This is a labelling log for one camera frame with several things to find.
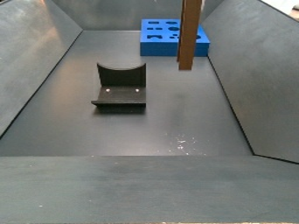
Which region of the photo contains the brown arch block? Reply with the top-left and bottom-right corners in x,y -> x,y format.
176,0 -> 202,70

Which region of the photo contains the dark grey curved fixture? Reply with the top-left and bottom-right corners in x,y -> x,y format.
91,64 -> 145,107

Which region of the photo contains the blue shape-sorting board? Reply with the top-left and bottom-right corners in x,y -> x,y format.
139,18 -> 211,58

